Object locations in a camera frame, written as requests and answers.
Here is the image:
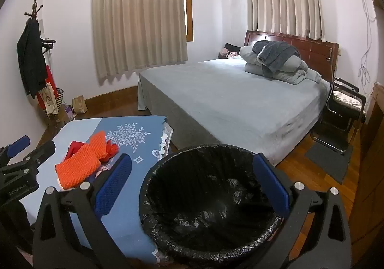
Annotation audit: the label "white wall cables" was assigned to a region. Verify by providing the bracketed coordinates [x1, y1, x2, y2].
[354, 0, 378, 96]

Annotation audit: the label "red plastic bag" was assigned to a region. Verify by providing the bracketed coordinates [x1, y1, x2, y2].
[65, 140, 120, 159]

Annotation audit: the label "wooden window frame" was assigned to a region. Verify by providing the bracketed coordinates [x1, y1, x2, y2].
[183, 0, 194, 42]

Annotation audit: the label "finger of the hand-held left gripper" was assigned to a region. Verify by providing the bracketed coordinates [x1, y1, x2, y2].
[0, 141, 56, 181]
[0, 135, 31, 168]

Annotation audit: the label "black metal chair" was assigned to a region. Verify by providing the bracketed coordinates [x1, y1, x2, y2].
[310, 47, 367, 154]

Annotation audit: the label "brown paper bag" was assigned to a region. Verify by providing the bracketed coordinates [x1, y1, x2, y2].
[72, 95, 88, 114]

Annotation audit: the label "wide beige curtain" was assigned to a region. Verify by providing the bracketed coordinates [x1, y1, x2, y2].
[91, 0, 189, 80]

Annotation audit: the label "blue printed tablecloth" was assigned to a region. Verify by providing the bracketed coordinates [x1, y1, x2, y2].
[19, 115, 176, 265]

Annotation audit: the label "pink cloth bundle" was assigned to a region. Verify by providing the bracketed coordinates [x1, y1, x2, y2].
[218, 50, 240, 60]

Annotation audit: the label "wooden coat rack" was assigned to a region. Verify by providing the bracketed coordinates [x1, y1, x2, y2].
[23, 0, 45, 22]

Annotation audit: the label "waste bin with black liner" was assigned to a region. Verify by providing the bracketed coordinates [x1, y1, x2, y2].
[138, 144, 290, 261]

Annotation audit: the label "wooden headboard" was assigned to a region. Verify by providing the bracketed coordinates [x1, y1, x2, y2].
[244, 30, 339, 84]

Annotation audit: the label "black hanger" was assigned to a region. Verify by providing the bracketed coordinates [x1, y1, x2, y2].
[40, 38, 57, 54]

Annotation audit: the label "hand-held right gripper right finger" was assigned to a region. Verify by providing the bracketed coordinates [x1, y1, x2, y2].
[253, 153, 352, 269]

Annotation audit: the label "folded grey duvet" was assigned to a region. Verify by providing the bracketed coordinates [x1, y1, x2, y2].
[239, 44, 323, 86]

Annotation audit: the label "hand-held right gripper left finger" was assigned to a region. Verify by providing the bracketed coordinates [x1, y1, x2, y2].
[32, 153, 134, 269]

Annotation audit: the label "dark grey towel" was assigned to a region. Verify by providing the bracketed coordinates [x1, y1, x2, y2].
[252, 41, 300, 73]

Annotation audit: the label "pink wrapper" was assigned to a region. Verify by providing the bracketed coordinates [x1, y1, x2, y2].
[95, 164, 114, 178]

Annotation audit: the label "patterned seat cushion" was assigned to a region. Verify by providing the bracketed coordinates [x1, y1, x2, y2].
[333, 89, 365, 108]

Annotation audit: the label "wooden desk cabinet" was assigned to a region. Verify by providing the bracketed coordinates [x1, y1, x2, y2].
[349, 83, 384, 246]

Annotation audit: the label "beige tote bag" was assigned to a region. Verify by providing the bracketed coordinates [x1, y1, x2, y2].
[38, 83, 59, 115]

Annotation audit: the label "orange foam net sleeve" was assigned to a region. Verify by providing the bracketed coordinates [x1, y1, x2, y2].
[55, 142, 102, 190]
[89, 130, 108, 159]

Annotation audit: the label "bed with grey sheet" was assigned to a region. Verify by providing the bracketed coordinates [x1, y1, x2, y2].
[138, 58, 332, 168]

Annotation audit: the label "grey floor mat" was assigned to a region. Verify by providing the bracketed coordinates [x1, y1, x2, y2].
[304, 141, 354, 185]

